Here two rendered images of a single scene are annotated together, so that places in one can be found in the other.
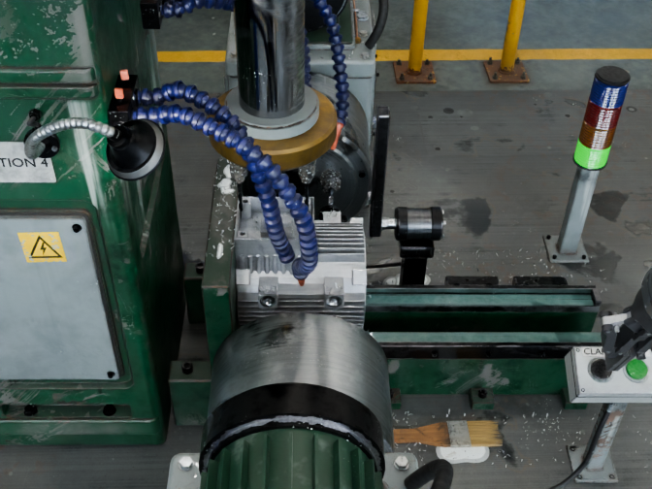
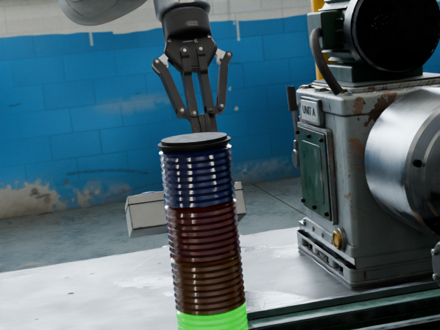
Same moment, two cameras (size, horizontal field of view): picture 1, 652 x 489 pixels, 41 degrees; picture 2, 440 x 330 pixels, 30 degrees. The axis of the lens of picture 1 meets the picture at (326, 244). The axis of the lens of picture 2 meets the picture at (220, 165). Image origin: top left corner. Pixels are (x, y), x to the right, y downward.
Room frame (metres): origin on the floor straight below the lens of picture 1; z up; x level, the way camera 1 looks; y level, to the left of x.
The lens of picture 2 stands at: (2.00, -0.59, 1.31)
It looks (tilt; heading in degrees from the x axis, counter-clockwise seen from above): 10 degrees down; 170
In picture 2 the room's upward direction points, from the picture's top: 5 degrees counter-clockwise
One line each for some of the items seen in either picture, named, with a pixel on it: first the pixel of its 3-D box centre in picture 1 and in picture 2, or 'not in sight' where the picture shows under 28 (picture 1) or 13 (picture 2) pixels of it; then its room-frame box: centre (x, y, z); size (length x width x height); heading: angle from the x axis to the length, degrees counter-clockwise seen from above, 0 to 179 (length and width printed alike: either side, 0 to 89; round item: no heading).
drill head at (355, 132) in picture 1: (303, 145); not in sight; (1.36, 0.05, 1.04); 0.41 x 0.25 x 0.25; 2
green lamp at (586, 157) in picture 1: (592, 150); (213, 329); (1.34, -0.49, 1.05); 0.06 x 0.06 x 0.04
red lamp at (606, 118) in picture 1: (603, 110); (202, 226); (1.34, -0.49, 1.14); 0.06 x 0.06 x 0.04
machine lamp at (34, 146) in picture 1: (87, 141); not in sight; (0.78, 0.26, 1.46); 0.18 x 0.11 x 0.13; 92
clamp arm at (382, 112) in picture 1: (379, 175); not in sight; (1.16, -0.09, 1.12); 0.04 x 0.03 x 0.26; 92
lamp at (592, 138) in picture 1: (598, 131); (207, 278); (1.34, -0.49, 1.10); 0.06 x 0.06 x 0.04
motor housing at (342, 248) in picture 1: (301, 277); not in sight; (1.02, 0.04, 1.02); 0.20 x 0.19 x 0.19; 92
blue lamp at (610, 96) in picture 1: (608, 88); (197, 173); (1.34, -0.49, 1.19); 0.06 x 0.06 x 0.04
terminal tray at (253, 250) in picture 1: (276, 234); not in sight; (1.02, 0.08, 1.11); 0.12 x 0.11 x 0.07; 92
